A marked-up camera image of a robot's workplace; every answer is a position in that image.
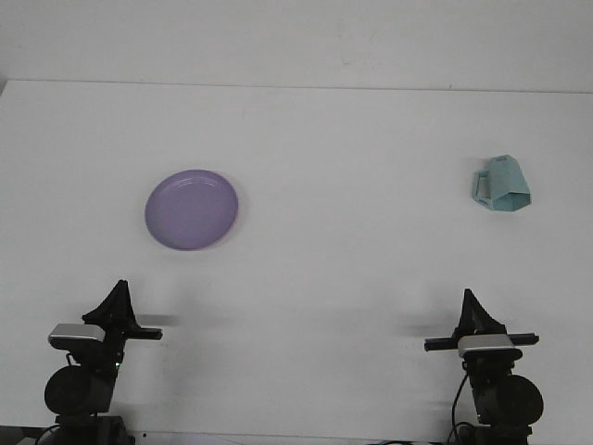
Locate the pale blue faceted cup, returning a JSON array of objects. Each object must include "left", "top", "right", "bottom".
[{"left": 471, "top": 155, "right": 532, "bottom": 213}]

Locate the pale purple round plate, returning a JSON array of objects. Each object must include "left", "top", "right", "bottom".
[{"left": 144, "top": 168, "right": 241, "bottom": 252}]

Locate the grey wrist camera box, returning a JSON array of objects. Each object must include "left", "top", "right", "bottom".
[
  {"left": 456, "top": 333, "right": 524, "bottom": 360},
  {"left": 47, "top": 323, "right": 105, "bottom": 351}
]

